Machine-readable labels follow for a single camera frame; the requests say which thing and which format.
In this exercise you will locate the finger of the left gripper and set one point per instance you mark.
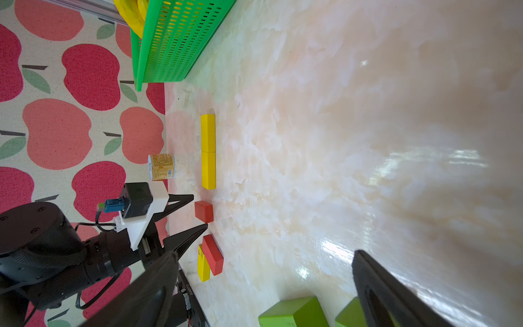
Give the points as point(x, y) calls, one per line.
point(180, 242)
point(175, 202)

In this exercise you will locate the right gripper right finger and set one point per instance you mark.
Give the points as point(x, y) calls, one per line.
point(385, 300)

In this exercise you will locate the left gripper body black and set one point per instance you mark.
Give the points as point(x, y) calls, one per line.
point(150, 247)

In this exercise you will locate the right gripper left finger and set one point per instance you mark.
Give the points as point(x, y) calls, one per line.
point(146, 301)

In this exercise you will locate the red block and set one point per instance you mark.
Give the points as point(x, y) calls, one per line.
point(204, 211)
point(213, 254)

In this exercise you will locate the yellow block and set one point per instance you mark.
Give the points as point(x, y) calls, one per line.
point(208, 133)
point(209, 178)
point(203, 268)

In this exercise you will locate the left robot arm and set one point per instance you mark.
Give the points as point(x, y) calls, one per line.
point(44, 261)

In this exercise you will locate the small tin can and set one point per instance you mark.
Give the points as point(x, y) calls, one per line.
point(161, 167)

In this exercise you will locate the green block right upper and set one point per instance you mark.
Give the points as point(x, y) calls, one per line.
point(352, 315)

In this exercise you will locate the green block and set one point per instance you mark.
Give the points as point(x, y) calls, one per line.
point(297, 312)
point(352, 315)

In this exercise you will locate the green block left upper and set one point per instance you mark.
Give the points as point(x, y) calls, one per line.
point(297, 312)

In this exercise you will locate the green plastic basket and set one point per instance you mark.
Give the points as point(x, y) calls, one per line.
point(175, 35)

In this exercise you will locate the yellow banana bunch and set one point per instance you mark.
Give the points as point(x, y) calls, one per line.
point(134, 13)

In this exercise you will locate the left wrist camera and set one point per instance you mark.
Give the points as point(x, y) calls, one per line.
point(138, 205)

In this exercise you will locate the left aluminium post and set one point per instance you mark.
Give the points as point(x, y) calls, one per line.
point(104, 9)

